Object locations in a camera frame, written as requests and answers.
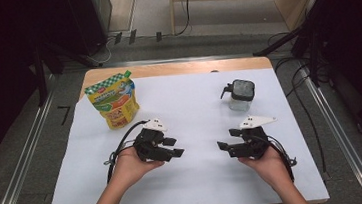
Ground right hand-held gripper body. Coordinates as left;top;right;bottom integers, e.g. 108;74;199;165
237;112;282;161

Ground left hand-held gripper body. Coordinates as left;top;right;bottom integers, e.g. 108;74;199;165
131;118;171;165

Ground glass jar with black lid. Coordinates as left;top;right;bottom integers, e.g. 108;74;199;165
218;77;258;115

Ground yellow green food pouch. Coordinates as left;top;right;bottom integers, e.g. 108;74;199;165
82;69;142;133

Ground person's left hand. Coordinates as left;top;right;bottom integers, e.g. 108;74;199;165
110;144;168;192

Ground person's right hand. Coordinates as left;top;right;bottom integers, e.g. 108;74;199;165
236;145;294;195

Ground black stand leg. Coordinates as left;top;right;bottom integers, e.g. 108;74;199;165
250;25;307;58

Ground black metal stand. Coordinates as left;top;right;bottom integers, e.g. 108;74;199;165
30;35;107;108

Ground black cabinet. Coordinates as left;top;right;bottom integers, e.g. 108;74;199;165
67;0;118;58

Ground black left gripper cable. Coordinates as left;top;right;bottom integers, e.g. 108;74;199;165
100;119;156;185

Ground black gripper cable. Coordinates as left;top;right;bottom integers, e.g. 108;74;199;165
265;131;300;186
100;119;156;185

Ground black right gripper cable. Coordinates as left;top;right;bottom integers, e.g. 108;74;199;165
265;131;300;186

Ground black floor cables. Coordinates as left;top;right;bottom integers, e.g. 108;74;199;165
266;28;329;178

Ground metal floor rail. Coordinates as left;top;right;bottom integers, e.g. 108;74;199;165
298;60;362;204
0;73;68;204

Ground white floor cable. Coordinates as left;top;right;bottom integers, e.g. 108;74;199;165
95;37;115;65

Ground black hanging cable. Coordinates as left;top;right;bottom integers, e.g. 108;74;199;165
171;0;196;37

